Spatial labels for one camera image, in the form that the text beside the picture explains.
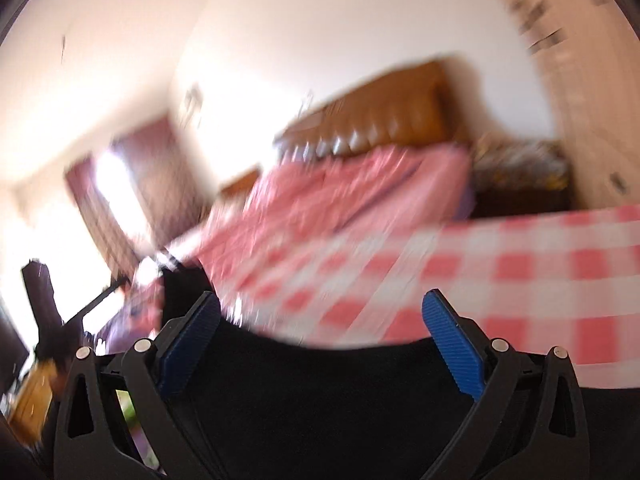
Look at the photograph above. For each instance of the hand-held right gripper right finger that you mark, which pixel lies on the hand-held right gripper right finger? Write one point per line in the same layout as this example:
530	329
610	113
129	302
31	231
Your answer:
452	345

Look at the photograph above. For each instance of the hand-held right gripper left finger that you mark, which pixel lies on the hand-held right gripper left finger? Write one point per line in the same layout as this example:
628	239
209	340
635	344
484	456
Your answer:
187	345

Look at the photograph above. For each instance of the black pants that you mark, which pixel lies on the black pants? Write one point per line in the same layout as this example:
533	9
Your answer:
325	410

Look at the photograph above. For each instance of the purple bed sheet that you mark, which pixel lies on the purple bed sheet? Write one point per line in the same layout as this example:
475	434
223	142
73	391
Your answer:
130	330

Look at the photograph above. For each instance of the green printed bag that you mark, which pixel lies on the green printed bag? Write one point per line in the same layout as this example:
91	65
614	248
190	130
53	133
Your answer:
125	402

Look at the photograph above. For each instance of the pink white checkered cloth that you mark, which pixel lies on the pink white checkered cloth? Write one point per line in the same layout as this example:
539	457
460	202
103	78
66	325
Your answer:
525	280

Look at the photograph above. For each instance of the dark object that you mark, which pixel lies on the dark object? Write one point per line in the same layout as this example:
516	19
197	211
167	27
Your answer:
42	295

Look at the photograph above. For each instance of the dark red curtain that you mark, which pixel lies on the dark red curtain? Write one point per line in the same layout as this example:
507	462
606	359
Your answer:
95	220
160	165

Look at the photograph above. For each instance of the wooden desk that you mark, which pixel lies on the wooden desk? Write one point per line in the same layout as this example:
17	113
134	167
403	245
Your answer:
32	400

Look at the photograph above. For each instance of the wooden nightstand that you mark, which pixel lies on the wooden nightstand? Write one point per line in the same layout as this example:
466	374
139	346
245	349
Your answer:
240	182

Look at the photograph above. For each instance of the brown patterned blanket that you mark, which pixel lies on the brown patterned blanket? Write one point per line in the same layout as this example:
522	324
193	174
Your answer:
520	170

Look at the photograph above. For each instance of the pink quilt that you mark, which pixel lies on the pink quilt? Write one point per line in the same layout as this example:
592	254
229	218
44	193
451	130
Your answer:
325	195

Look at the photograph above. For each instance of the white air conditioner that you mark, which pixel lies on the white air conditioner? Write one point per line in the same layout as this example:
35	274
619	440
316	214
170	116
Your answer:
191	102

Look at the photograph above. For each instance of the wooden bed headboard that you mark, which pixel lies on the wooden bed headboard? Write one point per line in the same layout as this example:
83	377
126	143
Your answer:
390	110

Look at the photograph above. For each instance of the cream wardrobe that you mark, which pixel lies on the cream wardrobe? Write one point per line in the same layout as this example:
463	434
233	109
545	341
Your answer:
590	110

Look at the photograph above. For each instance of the wall light fixture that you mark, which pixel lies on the wall light fixture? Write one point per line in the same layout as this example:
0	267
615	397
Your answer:
307	100

